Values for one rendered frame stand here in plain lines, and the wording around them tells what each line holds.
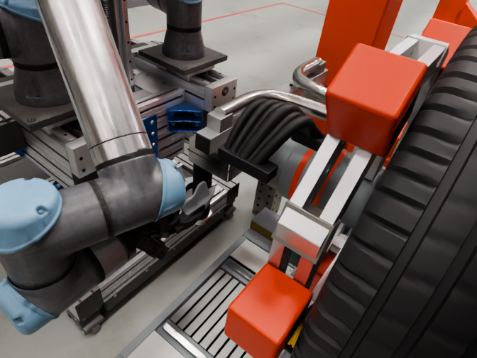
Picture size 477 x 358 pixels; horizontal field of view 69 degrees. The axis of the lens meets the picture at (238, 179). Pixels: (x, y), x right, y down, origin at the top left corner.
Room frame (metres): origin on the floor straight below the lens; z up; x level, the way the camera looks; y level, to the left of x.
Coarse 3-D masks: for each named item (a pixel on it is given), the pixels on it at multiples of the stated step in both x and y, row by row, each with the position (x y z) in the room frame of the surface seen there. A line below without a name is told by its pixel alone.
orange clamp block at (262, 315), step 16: (272, 272) 0.28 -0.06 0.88; (256, 288) 0.26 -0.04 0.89; (272, 288) 0.26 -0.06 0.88; (288, 288) 0.26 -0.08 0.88; (304, 288) 0.27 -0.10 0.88; (240, 304) 0.23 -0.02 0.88; (256, 304) 0.23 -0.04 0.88; (272, 304) 0.24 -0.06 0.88; (288, 304) 0.24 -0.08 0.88; (304, 304) 0.24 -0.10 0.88; (240, 320) 0.21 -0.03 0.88; (256, 320) 0.21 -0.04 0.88; (272, 320) 0.22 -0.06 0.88; (288, 320) 0.22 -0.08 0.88; (240, 336) 0.21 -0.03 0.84; (256, 336) 0.20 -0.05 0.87; (272, 336) 0.20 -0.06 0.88; (288, 336) 0.21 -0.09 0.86; (256, 352) 0.20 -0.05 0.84; (272, 352) 0.19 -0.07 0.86
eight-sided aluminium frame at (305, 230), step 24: (408, 48) 0.54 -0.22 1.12; (432, 48) 0.55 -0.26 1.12; (432, 72) 0.55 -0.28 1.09; (408, 120) 0.70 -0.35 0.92; (336, 144) 0.36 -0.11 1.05; (312, 168) 0.35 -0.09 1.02; (360, 168) 0.34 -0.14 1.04; (384, 168) 0.72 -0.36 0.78; (312, 192) 0.33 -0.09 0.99; (336, 192) 0.32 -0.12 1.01; (288, 216) 0.31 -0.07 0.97; (312, 216) 0.30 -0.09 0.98; (336, 216) 0.30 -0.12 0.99; (288, 240) 0.29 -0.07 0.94; (312, 240) 0.28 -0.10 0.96; (336, 240) 0.60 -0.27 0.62; (312, 264) 0.27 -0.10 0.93
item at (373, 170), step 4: (356, 148) 0.51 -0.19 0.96; (352, 156) 0.51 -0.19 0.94; (376, 156) 0.49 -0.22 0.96; (376, 160) 0.49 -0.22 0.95; (380, 160) 0.48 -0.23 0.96; (384, 160) 0.51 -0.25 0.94; (348, 164) 0.51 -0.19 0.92; (372, 164) 0.49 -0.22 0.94; (376, 164) 0.48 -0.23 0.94; (380, 164) 0.49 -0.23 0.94; (372, 168) 0.49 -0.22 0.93; (376, 168) 0.48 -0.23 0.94; (380, 168) 0.51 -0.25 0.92; (368, 172) 0.49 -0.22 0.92; (372, 172) 0.48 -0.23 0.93; (376, 172) 0.48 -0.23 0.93; (368, 176) 0.49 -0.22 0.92; (372, 176) 0.48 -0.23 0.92; (372, 180) 0.48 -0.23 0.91
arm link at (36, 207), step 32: (0, 192) 0.25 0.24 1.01; (32, 192) 0.25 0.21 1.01; (64, 192) 0.28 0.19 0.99; (0, 224) 0.21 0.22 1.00; (32, 224) 0.22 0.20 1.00; (64, 224) 0.24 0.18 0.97; (96, 224) 0.26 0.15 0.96; (0, 256) 0.21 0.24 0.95; (32, 256) 0.21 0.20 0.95; (64, 256) 0.23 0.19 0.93; (32, 288) 0.21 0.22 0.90
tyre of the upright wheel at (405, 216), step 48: (432, 96) 0.35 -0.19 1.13; (432, 144) 0.29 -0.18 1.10; (384, 192) 0.27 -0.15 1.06; (432, 192) 0.26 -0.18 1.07; (384, 240) 0.23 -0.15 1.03; (432, 240) 0.23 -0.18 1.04; (336, 288) 0.22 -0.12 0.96; (384, 288) 0.21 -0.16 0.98; (432, 288) 0.20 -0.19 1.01; (336, 336) 0.19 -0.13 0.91; (384, 336) 0.18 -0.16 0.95; (432, 336) 0.17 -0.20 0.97
